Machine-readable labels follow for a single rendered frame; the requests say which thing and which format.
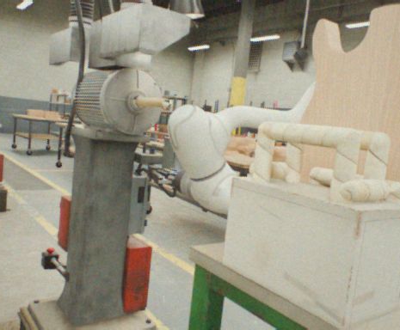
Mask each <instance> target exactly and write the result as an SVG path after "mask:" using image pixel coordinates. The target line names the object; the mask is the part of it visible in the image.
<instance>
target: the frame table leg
mask: <svg viewBox="0 0 400 330"><path fill-rule="evenodd" d="M209 278H210V272H209V271H208V270H206V269H205V268H203V266H199V265H198V264H195V267H194V284H193V290H192V296H191V309H190V315H189V321H188V330H220V328H221V322H222V316H223V311H224V299H225V297H224V296H222V295H221V294H220V293H218V292H217V291H215V290H211V289H210V288H209Z"/></svg>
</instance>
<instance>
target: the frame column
mask: <svg viewBox="0 0 400 330"><path fill-rule="evenodd" d="M72 139H73V141H74V143H75V145H76V147H75V155H74V165H73V174H72V193H71V210H70V228H69V237H68V246H67V264H66V270H67V271H68V272H69V273H70V278H69V282H67V281H66V280H65V284H64V290H63V291H62V293H61V296H60V297H59V299H58V301H57V304H58V306H59V307H60V308H61V310H62V311H64V314H65V315H66V316H67V318H68V319H69V320H70V322H71V323H72V325H73V326H82V325H84V324H88V323H91V322H97V321H102V320H108V319H111V318H114V317H120V316H123V315H126V314H124V309H123V276H124V269H125V260H126V239H127V231H128V224H129V210H130V202H131V194H132V172H133V165H134V157H135V151H136V149H137V148H138V145H139V143H132V142H121V141H111V140H94V139H92V138H89V137H82V136H78V135H76V134H72Z"/></svg>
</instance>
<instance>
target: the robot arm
mask: <svg viewBox="0 0 400 330"><path fill-rule="evenodd" d="M315 82H316V81H315ZM315 82H314V83H313V84H312V85H311V86H310V87H309V89H307V90H306V93H305V94H304V96H303V97H302V99H300V101H299V102H298V104H297V105H296V106H295V107H294V108H293V109H292V110H288V111H280V110H270V109H265V108H259V107H229V108H226V109H225V110H222V111H220V112H219V113H215V114H213V113H205V111H204V110H202V109H201V108H199V107H197V106H195V105H189V104H187V105H184V106H182V107H178V108H177V109H176V110H175V111H174V112H173V113H172V114H171V115H170V118H169V121H168V124H167V128H168V134H169V139H170V142H171V145H172V147H173V150H174V152H175V154H176V157H177V159H178V161H179V163H180V164H181V165H182V168H183V169H173V168H170V169H166V168H165V169H162V168H160V167H155V166H152V165H151V166H148V172H149V175H152V179H153V180H154V181H155V182H157V183H158V185H159V186H163V185H164V183H168V184H169V185H171V186H173V187H175V189H176V190H177V191H178V192H179V193H182V194H183V196H185V197H186V198H187V199H192V200H193V201H194V202H198V203H200V205H202V206H203V207H204V208H207V209H208V210H210V211H215V212H217V213H220V214H228V211H229V205H230V194H231V183H232V177H238V176H237V175H236V173H235V172H233V171H232V169H231V168H230V166H229V165H228V163H226V160H225V158H224V154H225V152H226V147H227V145H229V144H230V141H231V137H230V134H231V132H232V131H233V130H234V129H236V128H238V127H241V126H243V127H249V128H258V129H259V125H261V124H262V122H284V123H292V124H299V123H300V120H301V118H302V116H303V115H304V112H305V110H306V108H307V107H308V105H309V102H310V101H311V98H312V95H313V93H314V89H315Z"/></svg>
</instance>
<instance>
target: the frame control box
mask: <svg viewBox="0 0 400 330"><path fill-rule="evenodd" d="M165 168H166V169H170V168H173V169H183V168H182V165H181V164H180V163H179V161H178V159H177V157H176V154H175V152H174V150H173V147H172V145H171V142H170V139H169V137H165V138H164V147H163V160H162V169H165ZM143 171H144V172H146V173H147V174H148V175H149V172H148V169H146V168H141V169H140V170H139V171H138V173H137V174H135V176H141V175H142V174H141V172H143ZM164 184H166V185H168V186H171V185H169V184H168V183H164ZM159 187H160V188H161V189H162V190H163V191H164V192H165V193H166V194H167V196H170V197H171V198H174V197H175V196H176V189H175V187H173V186H171V187H172V190H173V194H172V193H170V192H169V191H168V190H167V189H166V188H165V187H164V186H159Z"/></svg>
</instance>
